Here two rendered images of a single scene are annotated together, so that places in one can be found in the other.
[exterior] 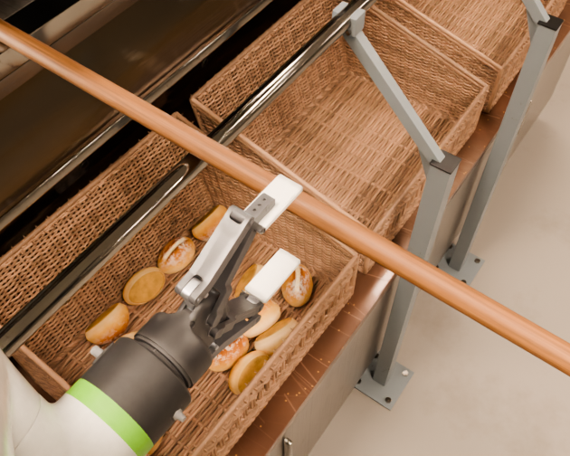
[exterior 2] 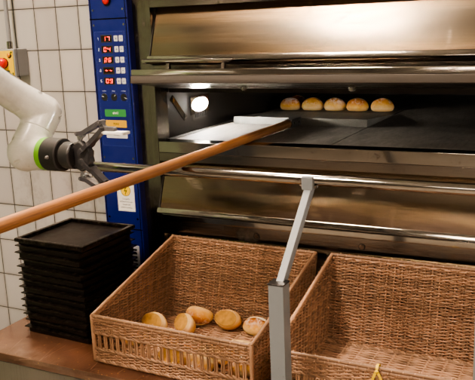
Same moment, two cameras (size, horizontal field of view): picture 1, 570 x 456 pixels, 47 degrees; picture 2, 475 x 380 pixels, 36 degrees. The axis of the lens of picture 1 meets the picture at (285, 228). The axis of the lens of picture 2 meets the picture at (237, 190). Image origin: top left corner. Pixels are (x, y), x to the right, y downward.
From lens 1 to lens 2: 1.98 m
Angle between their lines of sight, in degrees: 75
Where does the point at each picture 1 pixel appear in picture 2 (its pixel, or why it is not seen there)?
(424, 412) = not seen: outside the picture
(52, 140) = (241, 203)
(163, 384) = (51, 143)
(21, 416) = (35, 119)
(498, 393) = not seen: outside the picture
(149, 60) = (312, 207)
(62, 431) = (35, 134)
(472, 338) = not seen: outside the picture
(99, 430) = (37, 139)
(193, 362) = (62, 149)
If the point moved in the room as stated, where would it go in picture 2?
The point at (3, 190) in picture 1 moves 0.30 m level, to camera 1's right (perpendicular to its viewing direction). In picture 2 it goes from (209, 204) to (221, 228)
